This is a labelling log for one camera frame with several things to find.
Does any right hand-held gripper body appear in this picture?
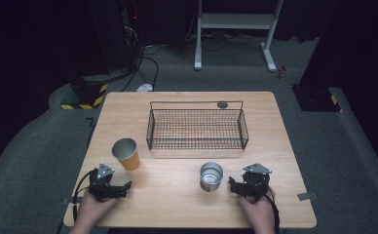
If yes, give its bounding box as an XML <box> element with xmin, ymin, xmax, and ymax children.
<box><xmin>242</xmin><ymin>163</ymin><xmax>273</xmax><ymax>200</ymax></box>

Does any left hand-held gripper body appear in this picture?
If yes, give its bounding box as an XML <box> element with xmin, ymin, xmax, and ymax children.
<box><xmin>89</xmin><ymin>163</ymin><xmax>117</xmax><ymax>201</ymax></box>

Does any silver metal cup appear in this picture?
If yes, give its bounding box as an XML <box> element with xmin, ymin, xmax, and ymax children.
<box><xmin>199</xmin><ymin>161</ymin><xmax>225</xmax><ymax>193</ymax></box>

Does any orange paper cup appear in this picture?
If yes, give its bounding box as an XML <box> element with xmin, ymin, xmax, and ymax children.
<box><xmin>111</xmin><ymin>137</ymin><xmax>141</xmax><ymax>172</ymax></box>

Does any black wire basket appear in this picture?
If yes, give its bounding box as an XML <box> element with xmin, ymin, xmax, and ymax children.
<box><xmin>145</xmin><ymin>100</ymin><xmax>249</xmax><ymax>151</ymax></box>

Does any person's left hand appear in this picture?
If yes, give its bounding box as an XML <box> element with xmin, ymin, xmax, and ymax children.
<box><xmin>74</xmin><ymin>190</ymin><xmax>120</xmax><ymax>230</ymax></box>

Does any person's right hand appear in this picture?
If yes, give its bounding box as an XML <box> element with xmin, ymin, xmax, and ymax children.
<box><xmin>237</xmin><ymin>187</ymin><xmax>278</xmax><ymax>232</ymax></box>

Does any grey tape strip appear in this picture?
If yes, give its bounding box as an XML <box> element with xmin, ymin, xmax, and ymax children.
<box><xmin>296</xmin><ymin>192</ymin><xmax>319</xmax><ymax>202</ymax></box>
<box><xmin>62</xmin><ymin>196</ymin><xmax>84</xmax><ymax>206</ymax></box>

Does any black yellow striped base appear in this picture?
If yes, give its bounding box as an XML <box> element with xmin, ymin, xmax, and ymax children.
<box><xmin>291</xmin><ymin>84</ymin><xmax>343</xmax><ymax>113</ymax></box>
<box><xmin>59</xmin><ymin>75</ymin><xmax>109</xmax><ymax>110</ymax></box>

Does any dark equipment rack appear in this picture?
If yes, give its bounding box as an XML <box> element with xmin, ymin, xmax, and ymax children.
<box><xmin>88</xmin><ymin>0</ymin><xmax>146</xmax><ymax>74</ymax></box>

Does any white metal stand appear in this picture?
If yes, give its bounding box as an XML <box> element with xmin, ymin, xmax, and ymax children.
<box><xmin>194</xmin><ymin>0</ymin><xmax>284</xmax><ymax>73</ymax></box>

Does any left hand-held gripper cable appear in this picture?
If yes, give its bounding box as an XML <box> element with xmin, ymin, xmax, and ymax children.
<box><xmin>71</xmin><ymin>170</ymin><xmax>96</xmax><ymax>222</ymax></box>

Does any hand-held gripper cable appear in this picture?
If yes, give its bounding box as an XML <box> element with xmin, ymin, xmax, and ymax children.
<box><xmin>263</xmin><ymin>191</ymin><xmax>282</xmax><ymax>234</ymax></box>
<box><xmin>71</xmin><ymin>170</ymin><xmax>96</xmax><ymax>222</ymax></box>

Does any right hand-held gripper cable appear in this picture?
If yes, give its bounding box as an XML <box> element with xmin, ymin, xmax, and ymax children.
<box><xmin>263</xmin><ymin>191</ymin><xmax>282</xmax><ymax>234</ymax></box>

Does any black floor cable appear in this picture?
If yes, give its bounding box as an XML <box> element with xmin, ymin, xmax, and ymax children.
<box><xmin>121</xmin><ymin>45</ymin><xmax>161</xmax><ymax>93</ymax></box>

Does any black cable bundle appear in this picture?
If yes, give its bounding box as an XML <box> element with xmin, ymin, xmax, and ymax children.
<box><xmin>183</xmin><ymin>30</ymin><xmax>267</xmax><ymax>53</ymax></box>

